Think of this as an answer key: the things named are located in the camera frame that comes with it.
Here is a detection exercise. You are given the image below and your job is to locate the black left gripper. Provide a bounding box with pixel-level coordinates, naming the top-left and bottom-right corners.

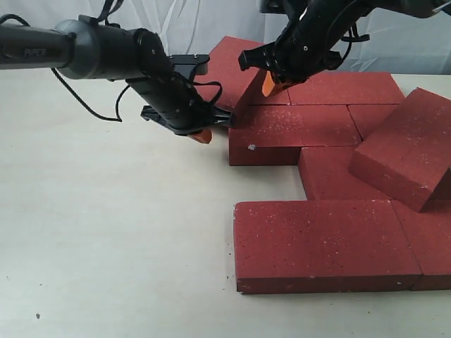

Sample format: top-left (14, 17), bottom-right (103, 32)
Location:
top-left (126, 30), bottom-right (233, 144)

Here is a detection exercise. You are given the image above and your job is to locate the red second row brick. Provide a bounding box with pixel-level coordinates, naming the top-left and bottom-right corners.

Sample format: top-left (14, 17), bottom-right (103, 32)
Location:
top-left (298, 146), bottom-right (390, 200)

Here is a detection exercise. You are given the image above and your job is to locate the red third row right brick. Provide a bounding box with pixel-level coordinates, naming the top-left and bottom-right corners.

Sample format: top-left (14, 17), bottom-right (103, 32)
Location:
top-left (347, 104), bottom-right (397, 140)

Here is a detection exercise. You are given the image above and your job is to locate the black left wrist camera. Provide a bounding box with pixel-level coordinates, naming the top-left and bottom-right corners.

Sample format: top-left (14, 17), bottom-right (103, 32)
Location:
top-left (169, 54), bottom-right (210, 79)

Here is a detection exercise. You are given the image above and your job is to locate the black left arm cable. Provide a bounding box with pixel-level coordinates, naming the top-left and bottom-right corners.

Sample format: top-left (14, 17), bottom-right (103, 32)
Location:
top-left (0, 0), bottom-right (223, 123)

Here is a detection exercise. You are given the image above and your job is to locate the red brick under leaning brick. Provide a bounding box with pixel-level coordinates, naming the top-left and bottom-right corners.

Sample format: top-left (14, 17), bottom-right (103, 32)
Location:
top-left (245, 82), bottom-right (291, 106)

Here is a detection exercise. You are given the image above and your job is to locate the red back row right brick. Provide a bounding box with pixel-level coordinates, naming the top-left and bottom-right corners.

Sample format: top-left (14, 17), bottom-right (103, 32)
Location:
top-left (288, 72), bottom-right (404, 105)

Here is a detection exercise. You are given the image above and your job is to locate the white fabric backdrop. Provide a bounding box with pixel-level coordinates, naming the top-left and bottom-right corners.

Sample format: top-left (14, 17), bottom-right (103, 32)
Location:
top-left (1, 0), bottom-right (450, 75)

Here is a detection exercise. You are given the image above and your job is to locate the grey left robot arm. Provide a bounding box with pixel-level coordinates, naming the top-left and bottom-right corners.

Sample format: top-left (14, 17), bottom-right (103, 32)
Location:
top-left (1, 16), bottom-right (233, 144)

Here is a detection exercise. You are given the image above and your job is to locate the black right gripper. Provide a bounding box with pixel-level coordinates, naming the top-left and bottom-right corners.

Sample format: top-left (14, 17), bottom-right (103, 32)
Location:
top-left (238, 1), bottom-right (356, 96)

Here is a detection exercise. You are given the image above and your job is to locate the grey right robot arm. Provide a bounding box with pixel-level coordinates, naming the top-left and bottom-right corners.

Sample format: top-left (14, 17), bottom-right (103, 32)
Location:
top-left (238, 1), bottom-right (450, 96)

